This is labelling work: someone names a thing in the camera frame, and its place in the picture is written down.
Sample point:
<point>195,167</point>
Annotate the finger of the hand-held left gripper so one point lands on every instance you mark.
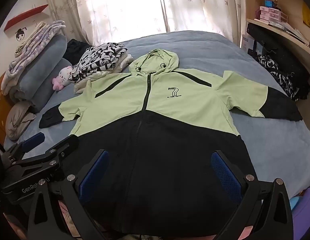
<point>67,145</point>
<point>33,139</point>

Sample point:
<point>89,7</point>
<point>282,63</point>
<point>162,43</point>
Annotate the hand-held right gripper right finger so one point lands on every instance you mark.
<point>225,172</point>

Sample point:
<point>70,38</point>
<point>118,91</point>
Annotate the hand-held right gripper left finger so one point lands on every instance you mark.
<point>94,173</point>

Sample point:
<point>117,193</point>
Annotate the green and black hooded jacket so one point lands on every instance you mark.
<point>170,100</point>

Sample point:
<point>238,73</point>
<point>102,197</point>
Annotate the beige pillow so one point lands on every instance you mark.
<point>18,120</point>

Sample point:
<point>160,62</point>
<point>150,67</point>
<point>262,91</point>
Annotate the blue-grey bed cover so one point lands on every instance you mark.
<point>270,142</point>

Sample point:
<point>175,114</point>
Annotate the grey-blue pillow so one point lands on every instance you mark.
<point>51,48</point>
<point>39,82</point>

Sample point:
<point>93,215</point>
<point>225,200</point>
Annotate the pink plush toy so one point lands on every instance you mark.
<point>62,77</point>

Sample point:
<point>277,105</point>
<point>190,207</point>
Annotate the black and white printed garment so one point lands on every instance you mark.
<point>99,57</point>

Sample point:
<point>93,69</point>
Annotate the purple floral folded blanket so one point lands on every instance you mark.
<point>37,45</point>

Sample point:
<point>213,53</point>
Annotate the beige folded cloth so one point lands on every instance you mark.
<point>28,37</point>

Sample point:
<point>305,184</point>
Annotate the black white patterned hanging garment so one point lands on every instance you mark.
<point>282,80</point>

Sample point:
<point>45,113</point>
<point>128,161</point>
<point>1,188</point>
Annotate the white printed box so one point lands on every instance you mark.
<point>247,42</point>

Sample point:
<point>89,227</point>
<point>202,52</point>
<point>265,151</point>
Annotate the white leaf-print curtain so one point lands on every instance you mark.
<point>114,7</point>
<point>202,5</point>

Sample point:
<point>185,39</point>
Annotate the stack of papers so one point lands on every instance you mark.
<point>293,31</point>

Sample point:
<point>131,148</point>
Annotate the pink drawer organizer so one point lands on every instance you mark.
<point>271,15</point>

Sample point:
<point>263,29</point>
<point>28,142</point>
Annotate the blue toy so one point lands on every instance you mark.
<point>268,3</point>

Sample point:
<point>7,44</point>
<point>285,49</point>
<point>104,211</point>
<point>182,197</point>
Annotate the cartoon face wall sticker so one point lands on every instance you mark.
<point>20,34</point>

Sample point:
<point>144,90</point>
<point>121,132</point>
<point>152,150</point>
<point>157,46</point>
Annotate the red wall shelf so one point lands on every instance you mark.
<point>27,15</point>

